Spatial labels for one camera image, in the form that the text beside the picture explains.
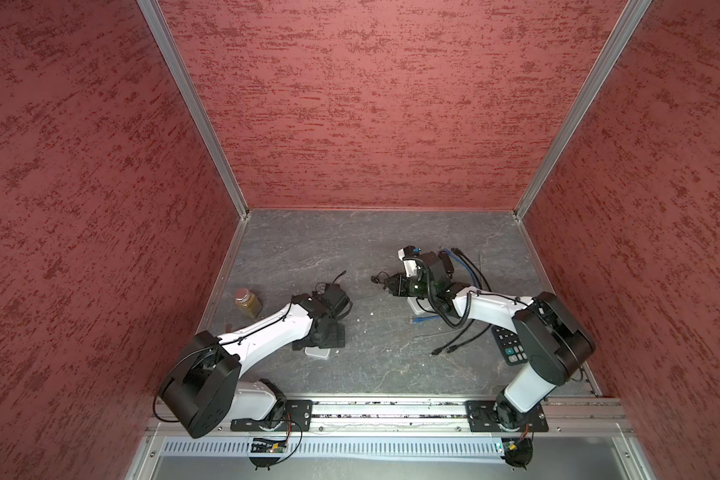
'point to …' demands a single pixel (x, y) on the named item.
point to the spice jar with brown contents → (248, 301)
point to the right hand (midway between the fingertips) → (383, 287)
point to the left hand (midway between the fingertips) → (322, 347)
